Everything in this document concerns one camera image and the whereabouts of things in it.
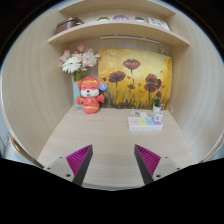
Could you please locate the yellow poppy painting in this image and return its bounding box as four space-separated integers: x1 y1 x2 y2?
98 48 172 109

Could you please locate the wooden wall shelf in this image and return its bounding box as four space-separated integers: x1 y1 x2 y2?
48 20 190 46

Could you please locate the small green plant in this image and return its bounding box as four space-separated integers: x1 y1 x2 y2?
97 17 110 21
135 16 145 22

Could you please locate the under-shelf light bar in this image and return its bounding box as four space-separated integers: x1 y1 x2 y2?
100 35 160 44

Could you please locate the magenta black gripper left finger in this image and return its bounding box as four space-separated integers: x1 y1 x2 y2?
44 145 93 186

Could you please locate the small potted plant white pot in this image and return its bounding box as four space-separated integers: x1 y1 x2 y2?
153 97 162 114

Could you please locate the small green plant right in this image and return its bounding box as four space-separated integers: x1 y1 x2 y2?
135 16 145 22

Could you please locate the white framed picture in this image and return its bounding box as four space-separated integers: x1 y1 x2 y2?
147 17 170 31

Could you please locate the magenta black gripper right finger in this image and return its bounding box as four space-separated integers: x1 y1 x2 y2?
134 145 180 185

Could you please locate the red plush mouse toy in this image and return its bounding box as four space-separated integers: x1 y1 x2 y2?
75 77 107 114

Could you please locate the small green plant left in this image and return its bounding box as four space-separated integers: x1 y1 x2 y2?
97 17 110 21

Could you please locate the white charger cable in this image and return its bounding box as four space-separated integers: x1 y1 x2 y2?
129 105 175 118

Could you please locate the pale green vase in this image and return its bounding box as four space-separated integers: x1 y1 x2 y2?
73 82 82 110

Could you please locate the purple round dish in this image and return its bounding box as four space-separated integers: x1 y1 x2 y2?
113 15 130 20

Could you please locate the pink white flower bouquet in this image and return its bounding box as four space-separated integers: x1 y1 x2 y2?
60 44 100 82

